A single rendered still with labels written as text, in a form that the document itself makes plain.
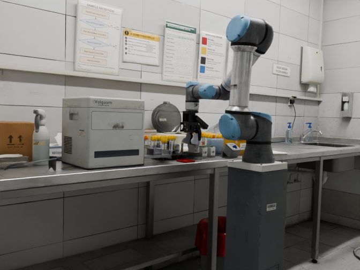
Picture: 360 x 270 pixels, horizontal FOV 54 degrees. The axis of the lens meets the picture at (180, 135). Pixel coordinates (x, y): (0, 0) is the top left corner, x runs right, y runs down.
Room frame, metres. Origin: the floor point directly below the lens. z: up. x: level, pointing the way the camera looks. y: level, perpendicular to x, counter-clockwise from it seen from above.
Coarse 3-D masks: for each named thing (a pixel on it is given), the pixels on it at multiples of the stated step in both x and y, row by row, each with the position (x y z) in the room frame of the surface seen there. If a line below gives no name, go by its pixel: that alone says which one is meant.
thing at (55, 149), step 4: (56, 136) 1.82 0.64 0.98; (60, 136) 1.85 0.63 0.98; (56, 140) 1.81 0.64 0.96; (60, 140) 1.84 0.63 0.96; (52, 144) 1.86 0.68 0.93; (56, 144) 1.86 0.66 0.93; (60, 144) 1.83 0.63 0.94; (52, 148) 1.74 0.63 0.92; (56, 148) 1.76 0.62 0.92; (60, 148) 1.77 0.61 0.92; (52, 152) 1.74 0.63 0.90; (56, 152) 1.76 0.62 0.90; (60, 152) 1.77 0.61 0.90
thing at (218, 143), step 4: (208, 140) 2.06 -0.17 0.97; (212, 140) 2.05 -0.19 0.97; (216, 140) 2.06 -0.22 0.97; (220, 140) 2.08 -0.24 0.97; (208, 144) 2.06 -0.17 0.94; (212, 144) 2.05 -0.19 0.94; (216, 144) 2.07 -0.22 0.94; (220, 144) 2.08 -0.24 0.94; (216, 148) 2.07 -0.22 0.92; (220, 148) 2.08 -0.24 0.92; (216, 152) 2.07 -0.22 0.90; (220, 152) 2.08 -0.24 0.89
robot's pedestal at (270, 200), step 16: (240, 176) 1.59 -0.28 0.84; (256, 176) 1.53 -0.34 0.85; (272, 176) 1.55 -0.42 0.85; (240, 192) 1.59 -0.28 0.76; (256, 192) 1.52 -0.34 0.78; (272, 192) 1.55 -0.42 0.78; (240, 208) 1.59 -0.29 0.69; (256, 208) 1.52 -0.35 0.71; (272, 208) 1.56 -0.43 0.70; (240, 224) 1.59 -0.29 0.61; (256, 224) 1.52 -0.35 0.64; (272, 224) 1.56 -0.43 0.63; (240, 240) 1.58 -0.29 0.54; (256, 240) 1.52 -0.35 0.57; (272, 240) 1.56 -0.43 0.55; (240, 256) 1.58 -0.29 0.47; (256, 256) 1.51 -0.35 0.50; (272, 256) 1.57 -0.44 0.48
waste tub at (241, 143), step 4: (224, 140) 2.18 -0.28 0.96; (228, 140) 2.15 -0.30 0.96; (232, 140) 2.12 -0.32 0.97; (236, 140) 2.10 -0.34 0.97; (240, 140) 2.12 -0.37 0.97; (244, 140) 2.14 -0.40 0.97; (224, 144) 2.18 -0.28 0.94; (236, 144) 2.10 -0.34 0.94; (240, 144) 2.12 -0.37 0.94; (244, 144) 2.14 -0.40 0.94; (240, 148) 2.12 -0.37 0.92; (244, 148) 2.14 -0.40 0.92; (240, 152) 2.12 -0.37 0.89
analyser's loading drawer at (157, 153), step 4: (148, 148) 1.68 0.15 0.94; (156, 148) 1.71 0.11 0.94; (160, 148) 1.69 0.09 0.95; (148, 152) 1.68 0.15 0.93; (152, 152) 1.66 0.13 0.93; (156, 152) 1.71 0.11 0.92; (160, 152) 1.68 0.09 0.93; (164, 152) 1.74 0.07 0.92; (168, 152) 1.72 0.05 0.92; (144, 156) 1.61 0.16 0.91; (148, 156) 1.62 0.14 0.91; (152, 156) 1.64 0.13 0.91; (156, 156) 1.65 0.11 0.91; (160, 156) 1.67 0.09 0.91; (164, 156) 1.69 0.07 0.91; (168, 156) 1.71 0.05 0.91
